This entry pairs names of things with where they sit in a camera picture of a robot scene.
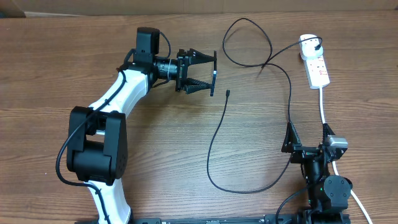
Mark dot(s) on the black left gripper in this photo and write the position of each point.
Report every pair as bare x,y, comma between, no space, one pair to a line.
193,56

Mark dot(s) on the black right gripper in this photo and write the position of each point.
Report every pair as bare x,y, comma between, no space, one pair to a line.
291,145

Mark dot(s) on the blue-framed smartphone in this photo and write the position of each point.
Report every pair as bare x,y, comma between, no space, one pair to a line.
214,75

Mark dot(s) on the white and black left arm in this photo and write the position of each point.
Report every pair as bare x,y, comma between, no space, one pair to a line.
95,153

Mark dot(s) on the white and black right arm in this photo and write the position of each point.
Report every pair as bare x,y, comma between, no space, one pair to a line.
327,194

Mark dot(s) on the white charger plug adapter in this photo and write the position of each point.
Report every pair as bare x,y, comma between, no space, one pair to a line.
310,46

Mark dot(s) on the white power strip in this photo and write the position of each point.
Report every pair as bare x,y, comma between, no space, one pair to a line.
317,73

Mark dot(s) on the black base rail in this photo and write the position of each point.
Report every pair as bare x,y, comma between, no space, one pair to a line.
267,219

